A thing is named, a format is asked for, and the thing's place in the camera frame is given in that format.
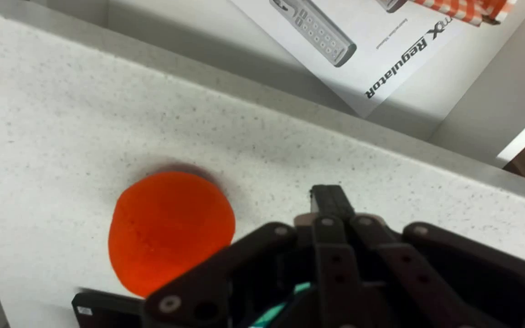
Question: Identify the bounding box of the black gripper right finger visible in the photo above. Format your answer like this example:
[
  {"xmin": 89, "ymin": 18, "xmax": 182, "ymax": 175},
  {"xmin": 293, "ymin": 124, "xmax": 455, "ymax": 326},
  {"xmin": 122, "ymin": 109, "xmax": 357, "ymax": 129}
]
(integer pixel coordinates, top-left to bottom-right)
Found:
[{"xmin": 330, "ymin": 182, "xmax": 525, "ymax": 328}]

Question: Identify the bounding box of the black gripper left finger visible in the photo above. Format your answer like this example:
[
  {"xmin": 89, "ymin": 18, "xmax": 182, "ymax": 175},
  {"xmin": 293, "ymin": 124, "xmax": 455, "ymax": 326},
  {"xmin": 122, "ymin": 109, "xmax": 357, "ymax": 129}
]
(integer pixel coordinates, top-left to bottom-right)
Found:
[{"xmin": 142, "ymin": 182, "xmax": 339, "ymax": 328}]

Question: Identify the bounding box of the white printed cardboard box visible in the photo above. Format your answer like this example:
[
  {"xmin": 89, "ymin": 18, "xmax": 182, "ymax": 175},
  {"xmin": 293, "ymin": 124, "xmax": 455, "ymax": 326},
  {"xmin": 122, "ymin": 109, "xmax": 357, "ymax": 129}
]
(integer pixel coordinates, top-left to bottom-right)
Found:
[{"xmin": 226, "ymin": 0, "xmax": 477, "ymax": 122}]

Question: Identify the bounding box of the orange plush toy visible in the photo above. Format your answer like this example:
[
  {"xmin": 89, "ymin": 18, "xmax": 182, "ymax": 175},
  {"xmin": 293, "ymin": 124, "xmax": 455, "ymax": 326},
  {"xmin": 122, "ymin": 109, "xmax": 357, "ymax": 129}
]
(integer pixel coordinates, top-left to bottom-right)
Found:
[{"xmin": 105, "ymin": 168, "xmax": 238, "ymax": 301}]

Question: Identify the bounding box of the red checkered box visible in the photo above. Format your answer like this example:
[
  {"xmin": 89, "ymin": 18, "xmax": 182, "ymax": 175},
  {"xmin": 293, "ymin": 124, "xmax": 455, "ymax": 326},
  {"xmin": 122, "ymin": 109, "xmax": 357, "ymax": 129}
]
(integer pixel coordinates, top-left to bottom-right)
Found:
[{"xmin": 408, "ymin": 0, "xmax": 517, "ymax": 29}]

